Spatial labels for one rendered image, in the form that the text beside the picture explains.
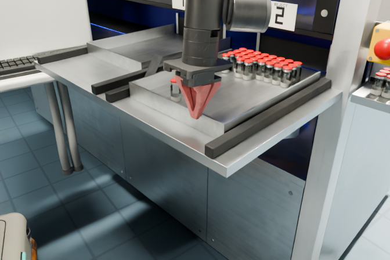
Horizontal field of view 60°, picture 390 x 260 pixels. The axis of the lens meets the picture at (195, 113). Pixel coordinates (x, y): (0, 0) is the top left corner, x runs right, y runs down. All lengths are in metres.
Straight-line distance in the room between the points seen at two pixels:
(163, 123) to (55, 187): 1.42
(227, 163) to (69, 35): 0.99
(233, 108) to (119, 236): 1.09
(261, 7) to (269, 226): 0.78
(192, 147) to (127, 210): 1.22
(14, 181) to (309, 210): 1.60
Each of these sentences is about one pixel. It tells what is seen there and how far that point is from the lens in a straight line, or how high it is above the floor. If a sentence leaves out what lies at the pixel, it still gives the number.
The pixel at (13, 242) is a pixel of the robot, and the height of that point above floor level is 0.28.
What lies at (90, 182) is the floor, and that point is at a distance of 1.97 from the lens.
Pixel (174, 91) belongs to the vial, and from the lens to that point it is 0.69.
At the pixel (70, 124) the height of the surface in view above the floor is 0.44.
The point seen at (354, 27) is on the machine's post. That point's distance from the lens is 0.79.
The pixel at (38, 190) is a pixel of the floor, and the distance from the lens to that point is 2.01.
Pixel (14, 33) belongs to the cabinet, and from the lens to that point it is 1.35.
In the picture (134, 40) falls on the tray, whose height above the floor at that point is 0.89.
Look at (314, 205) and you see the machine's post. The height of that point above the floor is 0.54.
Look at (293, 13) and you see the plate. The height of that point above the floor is 1.03.
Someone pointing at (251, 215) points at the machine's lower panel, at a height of 0.37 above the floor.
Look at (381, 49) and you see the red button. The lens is 0.74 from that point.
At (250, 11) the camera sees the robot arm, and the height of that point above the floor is 1.09.
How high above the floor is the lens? 1.18
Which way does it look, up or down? 27 degrees down
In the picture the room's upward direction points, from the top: straight up
